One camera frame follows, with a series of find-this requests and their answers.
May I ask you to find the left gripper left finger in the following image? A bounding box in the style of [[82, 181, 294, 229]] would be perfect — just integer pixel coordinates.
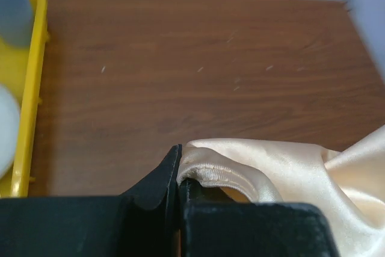
[[1, 145, 182, 256]]

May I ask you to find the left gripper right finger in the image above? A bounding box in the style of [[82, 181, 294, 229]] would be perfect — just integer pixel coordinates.
[[179, 179, 339, 256]]

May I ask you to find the peach cloth napkin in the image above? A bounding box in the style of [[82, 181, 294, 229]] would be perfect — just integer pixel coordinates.
[[177, 128, 384, 256]]

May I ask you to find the white divided plate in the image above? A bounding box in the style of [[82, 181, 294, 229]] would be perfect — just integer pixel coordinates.
[[0, 85, 20, 178]]

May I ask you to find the yellow plastic tray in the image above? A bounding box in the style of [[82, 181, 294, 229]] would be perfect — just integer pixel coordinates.
[[1, 0, 49, 198]]

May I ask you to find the blue plastic cup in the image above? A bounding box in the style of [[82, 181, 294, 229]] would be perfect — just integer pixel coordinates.
[[1, 0, 34, 47]]

